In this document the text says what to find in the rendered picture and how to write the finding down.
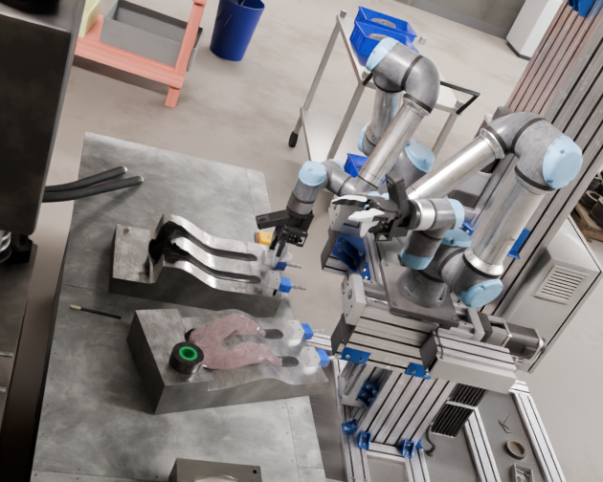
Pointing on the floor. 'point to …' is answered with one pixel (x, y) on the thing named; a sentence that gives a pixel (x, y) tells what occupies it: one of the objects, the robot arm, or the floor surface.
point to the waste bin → (234, 27)
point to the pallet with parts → (602, 208)
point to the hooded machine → (531, 26)
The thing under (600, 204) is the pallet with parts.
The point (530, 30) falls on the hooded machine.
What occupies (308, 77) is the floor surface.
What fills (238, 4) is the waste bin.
